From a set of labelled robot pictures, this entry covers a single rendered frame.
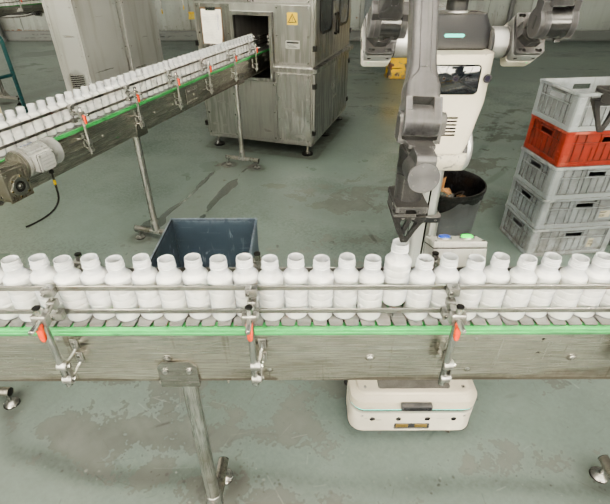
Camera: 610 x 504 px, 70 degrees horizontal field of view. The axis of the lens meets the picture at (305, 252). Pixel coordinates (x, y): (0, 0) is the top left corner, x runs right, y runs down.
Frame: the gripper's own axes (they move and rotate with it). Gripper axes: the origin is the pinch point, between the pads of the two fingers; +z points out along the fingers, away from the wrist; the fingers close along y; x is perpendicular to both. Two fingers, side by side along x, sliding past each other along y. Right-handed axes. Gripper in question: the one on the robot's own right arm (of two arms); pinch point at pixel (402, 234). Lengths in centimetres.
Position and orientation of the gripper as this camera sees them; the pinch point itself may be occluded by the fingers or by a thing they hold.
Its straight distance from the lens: 97.0
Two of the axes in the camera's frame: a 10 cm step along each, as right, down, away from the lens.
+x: 10.0, 0.0, 0.1
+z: 0.0, 8.4, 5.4
